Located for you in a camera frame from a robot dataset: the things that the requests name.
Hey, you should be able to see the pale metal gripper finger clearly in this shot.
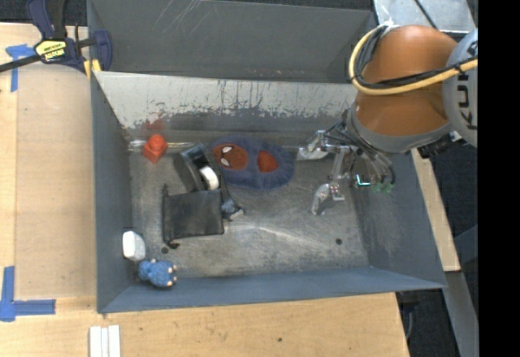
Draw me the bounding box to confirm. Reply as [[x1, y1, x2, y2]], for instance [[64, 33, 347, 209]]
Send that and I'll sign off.
[[310, 181, 347, 216], [297, 130, 329, 162]]

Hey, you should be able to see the grey metal bin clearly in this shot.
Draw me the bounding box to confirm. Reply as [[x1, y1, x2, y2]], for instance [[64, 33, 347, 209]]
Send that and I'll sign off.
[[85, 0, 449, 315]]

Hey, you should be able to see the black tape dispenser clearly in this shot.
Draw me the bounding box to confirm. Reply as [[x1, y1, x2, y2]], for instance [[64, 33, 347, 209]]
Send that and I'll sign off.
[[174, 142, 245, 223]]

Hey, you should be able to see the black cloth pouch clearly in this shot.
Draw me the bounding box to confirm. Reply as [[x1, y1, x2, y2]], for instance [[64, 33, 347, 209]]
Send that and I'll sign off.
[[161, 183, 226, 249]]

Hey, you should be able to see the red toy block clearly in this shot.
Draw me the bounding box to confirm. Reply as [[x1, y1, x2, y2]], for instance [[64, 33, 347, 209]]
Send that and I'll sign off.
[[141, 133, 169, 165]]

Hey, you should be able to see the blue toy animal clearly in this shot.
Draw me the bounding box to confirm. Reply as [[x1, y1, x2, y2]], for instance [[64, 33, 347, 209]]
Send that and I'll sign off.
[[136, 258, 179, 289]]

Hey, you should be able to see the pale wood board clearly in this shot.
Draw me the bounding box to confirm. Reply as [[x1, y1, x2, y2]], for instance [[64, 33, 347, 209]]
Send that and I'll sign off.
[[14, 62, 99, 302]]

